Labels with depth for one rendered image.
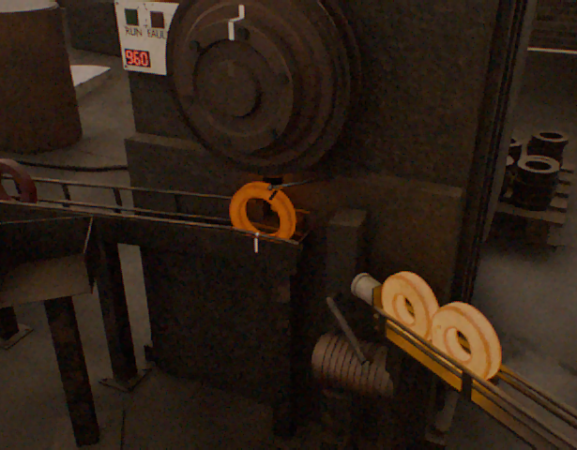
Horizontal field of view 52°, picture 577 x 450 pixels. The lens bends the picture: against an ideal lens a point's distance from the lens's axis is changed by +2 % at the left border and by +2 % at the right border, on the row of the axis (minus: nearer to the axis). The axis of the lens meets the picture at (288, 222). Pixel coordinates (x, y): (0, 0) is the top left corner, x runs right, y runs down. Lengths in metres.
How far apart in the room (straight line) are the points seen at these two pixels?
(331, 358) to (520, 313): 1.30
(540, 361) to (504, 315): 0.27
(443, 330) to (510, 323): 1.33
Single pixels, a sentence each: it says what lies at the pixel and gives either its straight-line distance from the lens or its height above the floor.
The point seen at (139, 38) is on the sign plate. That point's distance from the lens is 1.70.
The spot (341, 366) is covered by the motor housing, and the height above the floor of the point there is 0.51.
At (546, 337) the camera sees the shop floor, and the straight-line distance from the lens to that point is 2.52.
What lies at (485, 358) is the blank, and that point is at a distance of 1.16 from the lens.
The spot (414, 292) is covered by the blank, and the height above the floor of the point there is 0.76.
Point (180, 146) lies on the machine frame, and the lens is 1.69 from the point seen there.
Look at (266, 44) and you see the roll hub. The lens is 1.25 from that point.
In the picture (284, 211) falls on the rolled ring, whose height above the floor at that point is 0.79.
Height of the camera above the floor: 1.47
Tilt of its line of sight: 28 degrees down
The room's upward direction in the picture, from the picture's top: straight up
